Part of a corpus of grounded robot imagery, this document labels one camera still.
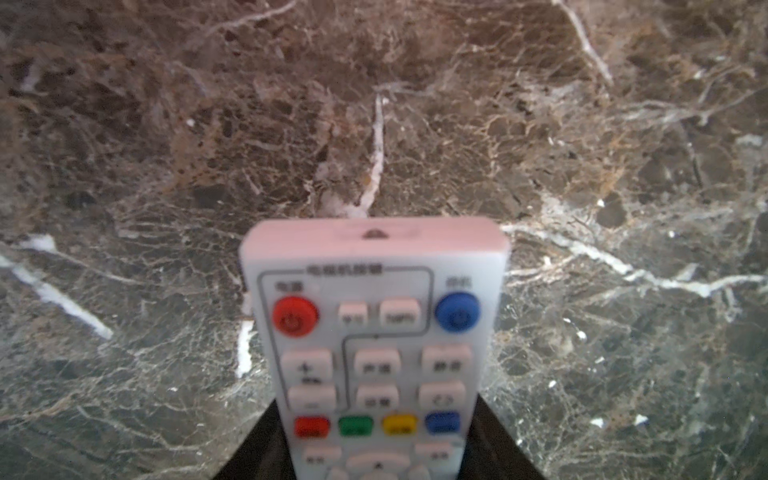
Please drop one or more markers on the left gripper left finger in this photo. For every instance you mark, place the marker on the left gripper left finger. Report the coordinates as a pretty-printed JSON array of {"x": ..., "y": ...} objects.
[{"x": 263, "y": 455}]

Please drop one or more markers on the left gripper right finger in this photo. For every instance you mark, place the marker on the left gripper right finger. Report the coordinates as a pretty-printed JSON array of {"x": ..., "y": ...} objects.
[{"x": 491, "y": 453}]

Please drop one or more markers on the white remote control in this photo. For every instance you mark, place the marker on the white remote control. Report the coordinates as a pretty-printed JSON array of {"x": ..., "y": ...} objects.
[{"x": 375, "y": 331}]

